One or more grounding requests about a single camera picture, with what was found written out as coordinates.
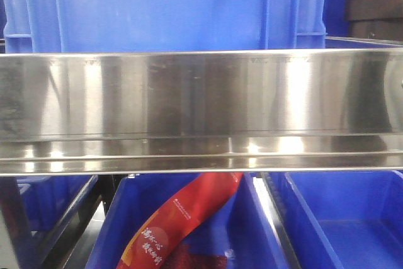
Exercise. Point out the middle blue bin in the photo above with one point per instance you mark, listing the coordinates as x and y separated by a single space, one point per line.
239 231

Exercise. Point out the blue bin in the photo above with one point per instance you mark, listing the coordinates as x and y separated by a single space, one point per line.
347 219
46 198
239 231

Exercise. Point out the left blue bin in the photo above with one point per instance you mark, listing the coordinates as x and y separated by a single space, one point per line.
46 198

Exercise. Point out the right blue bin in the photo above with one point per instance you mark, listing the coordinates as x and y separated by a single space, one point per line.
347 219

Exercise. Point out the stainless steel shelf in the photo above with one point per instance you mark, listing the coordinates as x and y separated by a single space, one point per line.
171 112

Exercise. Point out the red printed package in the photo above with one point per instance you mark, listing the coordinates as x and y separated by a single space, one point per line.
177 217

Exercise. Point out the large blue plastic crate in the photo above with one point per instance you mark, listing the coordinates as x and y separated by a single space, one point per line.
162 25

